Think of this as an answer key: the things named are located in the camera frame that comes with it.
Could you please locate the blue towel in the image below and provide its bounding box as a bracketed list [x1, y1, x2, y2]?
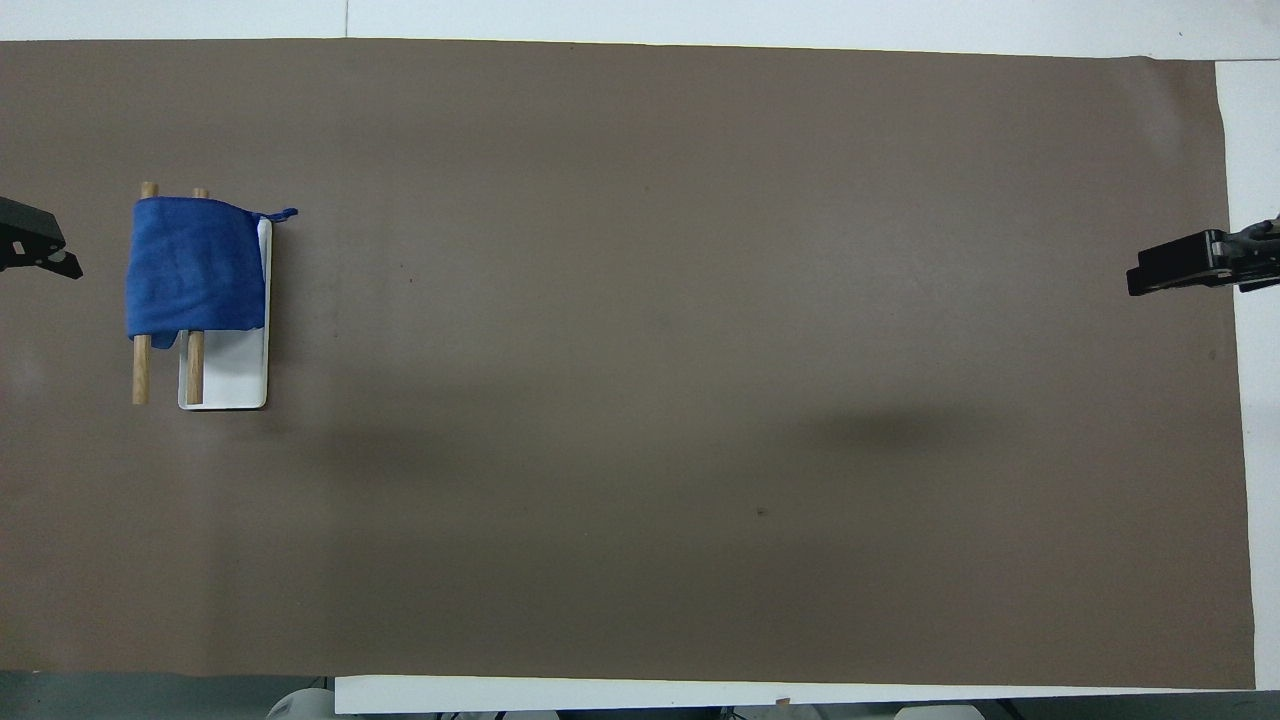
[124, 196, 300, 350]

